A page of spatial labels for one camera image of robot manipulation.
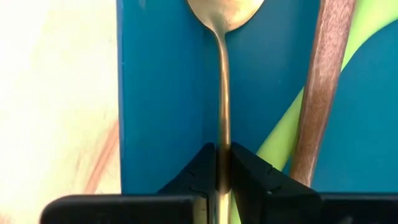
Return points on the brown wooden spoon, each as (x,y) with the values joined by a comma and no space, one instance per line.
(320,93)

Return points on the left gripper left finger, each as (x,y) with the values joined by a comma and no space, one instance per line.
(124,211)

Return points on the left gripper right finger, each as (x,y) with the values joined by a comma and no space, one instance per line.
(311,211)

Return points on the green silicone spoon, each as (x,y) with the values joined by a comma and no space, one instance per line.
(280,140)

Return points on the blue plastic bin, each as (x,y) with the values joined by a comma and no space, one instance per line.
(161,93)

